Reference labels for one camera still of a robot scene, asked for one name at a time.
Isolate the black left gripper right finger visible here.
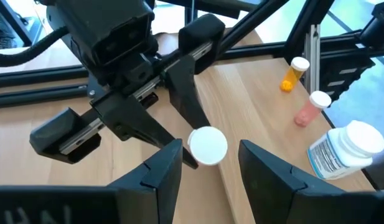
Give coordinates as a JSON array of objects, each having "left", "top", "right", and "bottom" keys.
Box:
[{"left": 238, "top": 139, "right": 347, "bottom": 224}]

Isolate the white supplement bottle blue label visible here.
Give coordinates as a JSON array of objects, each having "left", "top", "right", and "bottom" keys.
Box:
[{"left": 307, "top": 119, "right": 384, "bottom": 180}]

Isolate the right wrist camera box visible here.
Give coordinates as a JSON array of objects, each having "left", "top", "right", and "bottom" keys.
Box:
[{"left": 47, "top": 0, "right": 156, "bottom": 68}]

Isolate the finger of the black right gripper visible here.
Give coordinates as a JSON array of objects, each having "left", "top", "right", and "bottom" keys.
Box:
[
  {"left": 91, "top": 92, "right": 199, "bottom": 170},
  {"left": 164, "top": 55, "right": 212, "bottom": 131}
]

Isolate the black aluminium table frame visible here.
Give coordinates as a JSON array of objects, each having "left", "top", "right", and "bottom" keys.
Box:
[{"left": 0, "top": 0, "right": 384, "bottom": 110}]

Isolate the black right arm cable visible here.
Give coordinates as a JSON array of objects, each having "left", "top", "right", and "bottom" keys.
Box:
[{"left": 0, "top": 26, "right": 70, "bottom": 68}]

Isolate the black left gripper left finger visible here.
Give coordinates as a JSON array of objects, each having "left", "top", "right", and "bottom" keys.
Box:
[{"left": 108, "top": 138, "right": 184, "bottom": 224}]

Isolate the silver aluminium post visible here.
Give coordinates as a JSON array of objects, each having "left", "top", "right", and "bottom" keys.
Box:
[{"left": 303, "top": 24, "right": 321, "bottom": 94}]

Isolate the orange pill vial white cap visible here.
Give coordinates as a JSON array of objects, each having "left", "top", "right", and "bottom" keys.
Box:
[{"left": 279, "top": 56, "right": 311, "bottom": 93}]

